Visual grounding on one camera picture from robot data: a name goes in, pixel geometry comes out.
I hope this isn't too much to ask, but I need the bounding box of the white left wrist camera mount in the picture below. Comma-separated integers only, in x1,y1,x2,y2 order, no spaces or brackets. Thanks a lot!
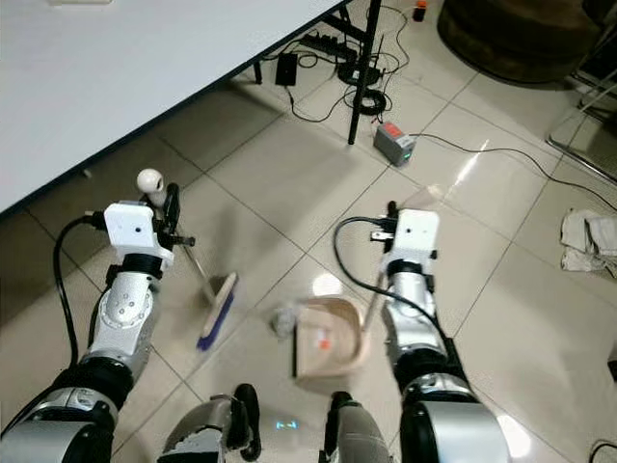
104,201,162,259

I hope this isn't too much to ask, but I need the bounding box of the metal wire rack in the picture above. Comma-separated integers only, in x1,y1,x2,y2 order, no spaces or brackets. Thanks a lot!
545,27,617,186

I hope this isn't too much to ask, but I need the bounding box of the robot leg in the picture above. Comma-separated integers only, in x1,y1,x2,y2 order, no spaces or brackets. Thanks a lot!
159,383,263,463
323,391,398,463

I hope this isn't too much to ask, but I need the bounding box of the crumpled grey paper trash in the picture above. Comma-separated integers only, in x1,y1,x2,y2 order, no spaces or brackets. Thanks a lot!
271,306,301,340

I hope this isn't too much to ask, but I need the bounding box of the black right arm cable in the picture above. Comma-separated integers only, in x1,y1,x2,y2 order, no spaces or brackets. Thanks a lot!
333,216,454,348

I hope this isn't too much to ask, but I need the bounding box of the robot left leg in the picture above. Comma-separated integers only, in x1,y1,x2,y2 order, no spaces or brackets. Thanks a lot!
159,383,263,463

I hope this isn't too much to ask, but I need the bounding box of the black power supply floor cable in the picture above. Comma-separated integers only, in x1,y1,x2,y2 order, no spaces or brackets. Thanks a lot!
415,133,617,215

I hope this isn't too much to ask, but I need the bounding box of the dark round pouf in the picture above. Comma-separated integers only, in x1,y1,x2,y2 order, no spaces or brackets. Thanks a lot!
436,0,604,85

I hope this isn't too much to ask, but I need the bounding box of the grey power supply red display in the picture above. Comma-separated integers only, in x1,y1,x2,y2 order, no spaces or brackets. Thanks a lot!
373,120,417,168

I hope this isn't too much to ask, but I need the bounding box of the robot right leg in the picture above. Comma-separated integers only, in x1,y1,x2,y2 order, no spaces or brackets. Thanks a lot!
323,391,398,463

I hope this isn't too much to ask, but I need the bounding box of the black power adapter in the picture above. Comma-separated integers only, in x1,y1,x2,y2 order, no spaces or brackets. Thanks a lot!
275,50,300,87

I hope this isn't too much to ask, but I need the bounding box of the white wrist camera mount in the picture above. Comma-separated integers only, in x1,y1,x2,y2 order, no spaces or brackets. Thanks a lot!
104,201,162,259
391,208,442,264

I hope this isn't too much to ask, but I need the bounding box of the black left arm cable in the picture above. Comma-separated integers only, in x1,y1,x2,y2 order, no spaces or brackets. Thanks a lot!
53,214,109,366

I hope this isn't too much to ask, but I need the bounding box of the crumpled white cloth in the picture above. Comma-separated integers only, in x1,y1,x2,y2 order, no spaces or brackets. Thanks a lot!
558,206,617,282

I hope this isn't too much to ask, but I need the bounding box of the black metal table leg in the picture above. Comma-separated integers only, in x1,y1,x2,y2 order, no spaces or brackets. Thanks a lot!
348,0,385,148

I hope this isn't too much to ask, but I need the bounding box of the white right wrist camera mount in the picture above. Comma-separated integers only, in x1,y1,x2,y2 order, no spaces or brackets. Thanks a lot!
391,208,442,264

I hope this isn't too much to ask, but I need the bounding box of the black power strip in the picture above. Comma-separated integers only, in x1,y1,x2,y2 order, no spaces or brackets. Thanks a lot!
299,33,358,59

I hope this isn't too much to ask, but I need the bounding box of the beige broom with blue bristles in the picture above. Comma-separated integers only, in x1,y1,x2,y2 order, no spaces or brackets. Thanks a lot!
137,168,240,351

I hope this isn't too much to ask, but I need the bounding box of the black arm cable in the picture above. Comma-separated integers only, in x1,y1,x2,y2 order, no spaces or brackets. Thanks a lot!
53,214,109,366
333,216,454,348

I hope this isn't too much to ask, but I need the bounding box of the beige long-handled dustpan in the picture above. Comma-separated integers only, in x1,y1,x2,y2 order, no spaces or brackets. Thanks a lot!
292,183,446,379

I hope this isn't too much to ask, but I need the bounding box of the coiled black cable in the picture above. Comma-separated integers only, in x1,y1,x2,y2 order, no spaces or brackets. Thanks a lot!
351,88,388,117

